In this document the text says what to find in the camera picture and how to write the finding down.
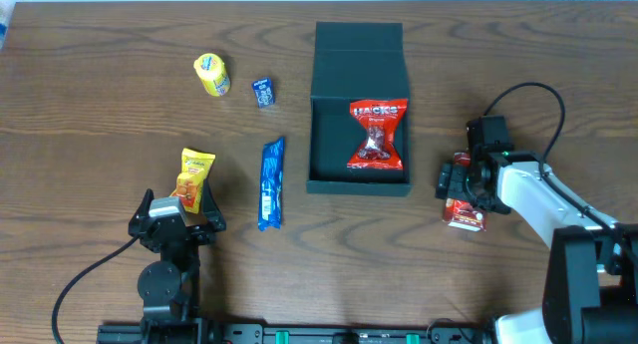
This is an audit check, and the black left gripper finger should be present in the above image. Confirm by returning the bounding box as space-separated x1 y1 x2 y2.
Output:
130 188 155 229
200 182 226 232

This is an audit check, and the red Hello Panda box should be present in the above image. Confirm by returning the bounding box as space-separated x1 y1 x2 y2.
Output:
442 152 487 232

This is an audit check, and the blue Oreo cookie pack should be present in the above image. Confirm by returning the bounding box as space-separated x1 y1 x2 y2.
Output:
258 137 285 231

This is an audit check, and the red Hacks candy bag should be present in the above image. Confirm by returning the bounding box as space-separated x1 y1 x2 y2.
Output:
347 99 408 171

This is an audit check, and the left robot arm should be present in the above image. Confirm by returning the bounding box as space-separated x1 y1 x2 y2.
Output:
128 185 226 324

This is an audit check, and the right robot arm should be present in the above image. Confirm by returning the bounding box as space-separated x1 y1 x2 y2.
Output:
436 150 637 343

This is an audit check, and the yellow orange snack bag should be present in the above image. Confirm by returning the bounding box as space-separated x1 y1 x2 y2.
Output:
171 148 216 213

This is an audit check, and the small blue snack packet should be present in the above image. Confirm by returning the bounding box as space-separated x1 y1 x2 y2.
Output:
251 77 275 108

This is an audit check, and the yellow candy canister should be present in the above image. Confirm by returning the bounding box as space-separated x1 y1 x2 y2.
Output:
193 53 230 97

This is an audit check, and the dark green gift box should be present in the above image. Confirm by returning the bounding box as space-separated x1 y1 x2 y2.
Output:
307 22 411 196

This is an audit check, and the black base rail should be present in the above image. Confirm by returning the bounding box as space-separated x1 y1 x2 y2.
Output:
96 318 496 344

